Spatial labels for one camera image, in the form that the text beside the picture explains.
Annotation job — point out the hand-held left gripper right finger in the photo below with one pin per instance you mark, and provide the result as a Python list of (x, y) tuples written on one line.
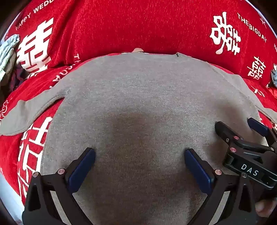
[(198, 169)]

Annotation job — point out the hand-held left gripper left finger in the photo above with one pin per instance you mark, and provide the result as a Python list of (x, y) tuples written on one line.
[(82, 168)]

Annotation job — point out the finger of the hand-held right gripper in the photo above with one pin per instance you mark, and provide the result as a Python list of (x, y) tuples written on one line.
[(229, 135), (258, 127)]

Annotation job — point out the grey knit sweater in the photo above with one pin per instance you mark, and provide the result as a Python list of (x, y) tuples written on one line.
[(138, 97)]

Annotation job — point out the person's right hand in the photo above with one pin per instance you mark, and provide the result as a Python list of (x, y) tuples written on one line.
[(265, 207)]

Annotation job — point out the blue-grey cloth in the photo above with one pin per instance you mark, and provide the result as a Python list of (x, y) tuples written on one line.
[(274, 75)]

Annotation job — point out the dark patterned cloth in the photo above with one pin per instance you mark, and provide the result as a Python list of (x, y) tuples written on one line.
[(18, 74)]

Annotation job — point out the light grey crumpled garment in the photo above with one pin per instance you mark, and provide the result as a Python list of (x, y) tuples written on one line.
[(8, 49)]

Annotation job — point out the red printed sofa cover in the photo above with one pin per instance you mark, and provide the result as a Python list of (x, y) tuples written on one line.
[(129, 21)]

